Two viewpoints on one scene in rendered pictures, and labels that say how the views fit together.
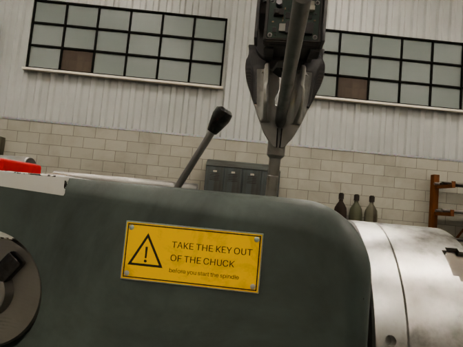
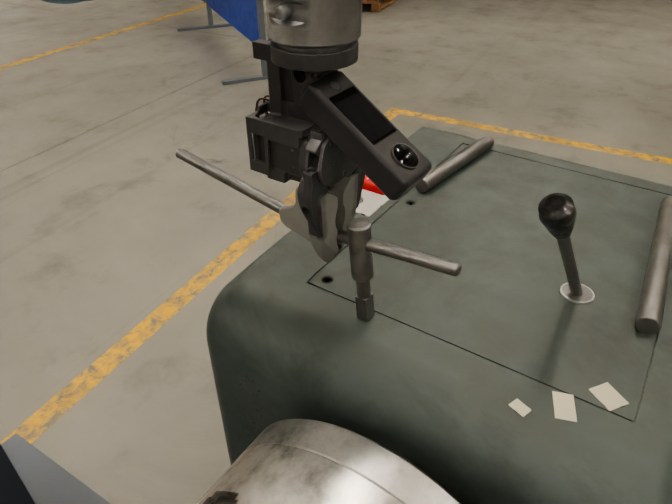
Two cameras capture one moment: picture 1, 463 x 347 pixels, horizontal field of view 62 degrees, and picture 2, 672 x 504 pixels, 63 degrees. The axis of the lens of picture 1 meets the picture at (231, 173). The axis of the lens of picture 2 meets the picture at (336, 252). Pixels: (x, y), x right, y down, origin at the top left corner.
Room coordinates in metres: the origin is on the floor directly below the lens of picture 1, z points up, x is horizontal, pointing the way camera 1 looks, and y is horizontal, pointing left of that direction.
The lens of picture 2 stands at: (0.65, -0.44, 1.65)
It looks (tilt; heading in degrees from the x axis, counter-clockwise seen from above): 36 degrees down; 119
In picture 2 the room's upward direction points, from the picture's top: straight up
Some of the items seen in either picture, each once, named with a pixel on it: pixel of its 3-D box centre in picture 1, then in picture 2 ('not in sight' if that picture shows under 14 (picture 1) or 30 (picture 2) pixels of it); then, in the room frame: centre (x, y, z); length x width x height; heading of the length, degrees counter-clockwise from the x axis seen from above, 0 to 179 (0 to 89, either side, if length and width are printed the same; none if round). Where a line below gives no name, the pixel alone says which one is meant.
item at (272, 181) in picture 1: (275, 152); (362, 272); (0.47, -0.05, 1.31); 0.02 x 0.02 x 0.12
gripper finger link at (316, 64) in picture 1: (303, 71); (318, 190); (0.43, -0.07, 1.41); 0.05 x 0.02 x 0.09; 85
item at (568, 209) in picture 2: (220, 120); (555, 217); (0.63, 0.03, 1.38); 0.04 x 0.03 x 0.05; 85
